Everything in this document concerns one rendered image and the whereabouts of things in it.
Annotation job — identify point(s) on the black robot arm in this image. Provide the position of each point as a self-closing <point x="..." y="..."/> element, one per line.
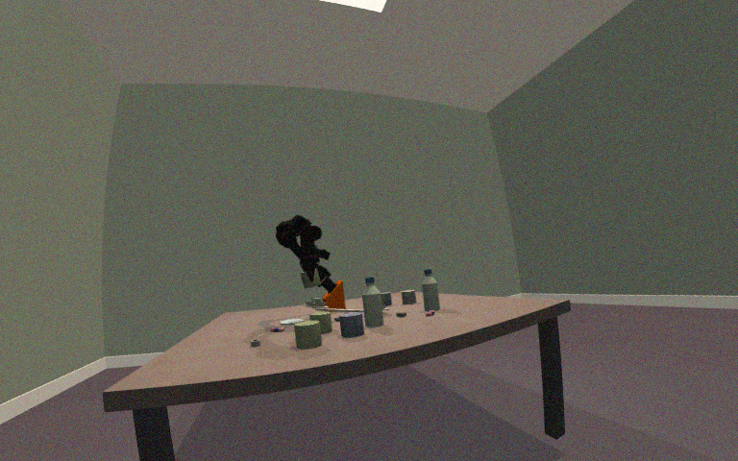
<point x="299" y="225"/>

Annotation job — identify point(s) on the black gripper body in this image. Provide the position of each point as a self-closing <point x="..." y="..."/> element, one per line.
<point x="308" y="254"/>

